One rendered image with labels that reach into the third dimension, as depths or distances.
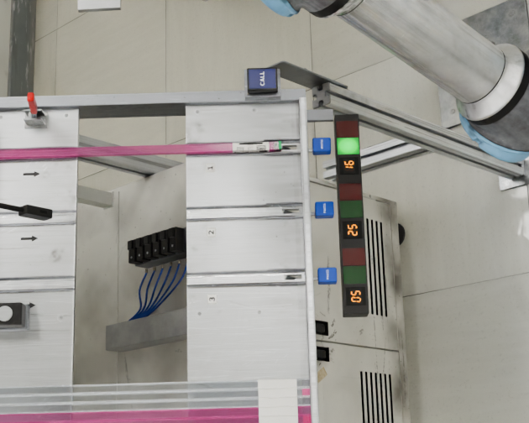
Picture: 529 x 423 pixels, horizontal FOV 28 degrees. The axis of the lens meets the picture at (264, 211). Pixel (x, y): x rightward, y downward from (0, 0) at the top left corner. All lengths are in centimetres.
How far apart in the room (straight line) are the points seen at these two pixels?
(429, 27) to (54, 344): 78
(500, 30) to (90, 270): 106
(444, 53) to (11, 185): 78
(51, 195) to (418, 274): 101
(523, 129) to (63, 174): 76
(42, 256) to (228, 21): 153
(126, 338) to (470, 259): 79
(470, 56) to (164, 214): 94
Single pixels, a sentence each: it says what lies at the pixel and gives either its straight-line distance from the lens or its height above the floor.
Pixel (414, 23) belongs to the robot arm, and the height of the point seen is 96.
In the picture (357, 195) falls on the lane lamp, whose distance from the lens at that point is 174.
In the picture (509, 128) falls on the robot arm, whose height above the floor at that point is 76.
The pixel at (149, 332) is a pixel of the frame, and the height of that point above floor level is 66.
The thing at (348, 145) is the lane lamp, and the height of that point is 66.
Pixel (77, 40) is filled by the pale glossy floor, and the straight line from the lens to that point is 374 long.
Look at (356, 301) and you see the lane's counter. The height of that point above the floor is 66.
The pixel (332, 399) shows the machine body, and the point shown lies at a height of 32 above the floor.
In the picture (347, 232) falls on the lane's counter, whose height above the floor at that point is 66.
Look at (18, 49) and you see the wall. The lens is 393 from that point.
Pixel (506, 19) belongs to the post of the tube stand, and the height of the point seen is 1.
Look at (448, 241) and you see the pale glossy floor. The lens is 242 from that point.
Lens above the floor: 194
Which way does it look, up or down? 43 degrees down
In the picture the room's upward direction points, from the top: 76 degrees counter-clockwise
